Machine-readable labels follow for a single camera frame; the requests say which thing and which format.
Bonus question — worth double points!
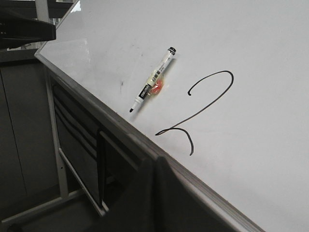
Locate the red magnet taped to marker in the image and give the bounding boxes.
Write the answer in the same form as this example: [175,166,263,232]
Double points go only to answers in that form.
[148,78,164,96]

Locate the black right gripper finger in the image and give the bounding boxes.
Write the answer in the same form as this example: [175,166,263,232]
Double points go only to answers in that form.
[135,157,237,232]

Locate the white black whiteboard marker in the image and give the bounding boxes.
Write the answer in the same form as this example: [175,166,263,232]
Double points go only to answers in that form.
[129,47,176,113]

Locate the white whiteboard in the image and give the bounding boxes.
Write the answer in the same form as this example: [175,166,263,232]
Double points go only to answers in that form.
[37,0,309,232]

